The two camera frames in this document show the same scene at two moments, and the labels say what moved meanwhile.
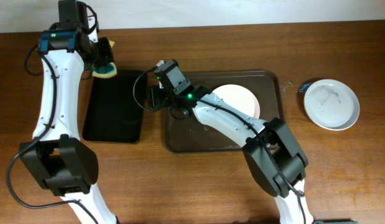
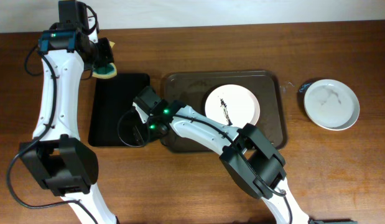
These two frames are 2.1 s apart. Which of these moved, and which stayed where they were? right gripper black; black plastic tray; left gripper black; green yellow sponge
Moved: right gripper black; black plastic tray
Stayed: left gripper black; green yellow sponge
